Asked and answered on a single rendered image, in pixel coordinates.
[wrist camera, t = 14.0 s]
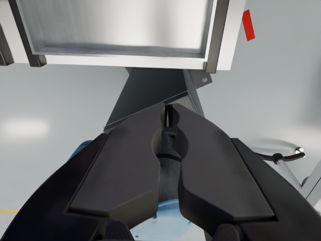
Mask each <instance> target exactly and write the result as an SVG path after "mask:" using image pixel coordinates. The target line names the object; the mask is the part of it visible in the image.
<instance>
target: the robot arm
mask: <svg viewBox="0 0 321 241"><path fill-rule="evenodd" d="M167 114H168V121H169V126H168V127H167ZM192 223H193V224H195V225H197V226H198V227H200V228H201V229H203V231H204V235H205V240H206V241H321V216H320V215H319V214H318V212H317V211H316V210H315V209H314V207H313V206H312V205H311V204H310V203H309V202H308V201H307V200H306V198H305V197H304V196H303V195H302V194H301V193H300V192H299V191H298V190H297V189H296V188H295V187H294V186H293V185H292V184H290V183H289V182H288V181H287V180H286V179H285V178H284V177H283V176H281V175H280V174H279V173H278V172H277V171H276V170H274V169H273V168H272V167H271V166H270V165H269V164H267V163H266V162H265V161H264V160H263V159H262V158H260V157H259V156H258V155H257V154H256V153H255V152H253V151H252V150H251V149H250V148H249V147H248V146H246V145H245V144H244V143H243V142H242V141H241V140H239V139H238V138H230V137H229V136H228V135H227V134H226V133H225V132H224V131H223V130H221V129H220V128H219V127H218V126H216V125H215V124H214V123H212V122H211V121H209V120H208V119H206V118H204V117H202V116H201V115H199V114H197V113H195V112H193V111H192V110H190V109H188V108H186V107H184V106H183V105H181V104H179V103H173V104H165V103H162V102H160V103H157V104H155V105H153V106H151V107H149V108H147V109H145V110H143V111H141V112H139V113H137V114H135V115H133V116H131V117H130V118H128V119H126V120H125V121H123V122H122V123H120V124H119V125H118V126H117V127H115V128H114V129H113V130H112V131H111V132H109V133H101V134H100V135H99V136H97V137H96V138H95V139H94V140H87V141H84V142H83V143H81V144H80V145H79V146H78V147H77V149H76V150H75V151H74V152H73V154H72V155H71V156H70V158H69V159H68V160H67V162H66V163H65V164H64V165H62V166H61V167H60V168H59V169H58V170H56V171H55V172H54V173H53V174H52V175H51V176H50V177H49V178H47V179H46V180H45V181H44V182H43V183H42V184H41V185H40V186H39V187H38V189H37V190H36V191H35V192H34V193H33V194H32V195H31V196H30V198H29V199H28V200H27V201H26V202H25V204H24V205H23V206H22V208H21V209H20V210H19V212H18V213H17V214H16V216H15V217H14V219H13V220H12V222H11V223H10V225H9V226H8V228H7V229H6V231H5V232H4V234H3V236H2V238H1V239H0V241H135V240H134V238H133V236H132V234H133V235H134V236H135V237H136V238H137V239H139V240H140V241H170V240H173V239H176V238H178V237H180V236H182V235H183V234H185V233H186V232H187V231H188V230H189V229H190V227H191V225H192ZM130 230H131V232H132V233H131V232H130Z"/></svg>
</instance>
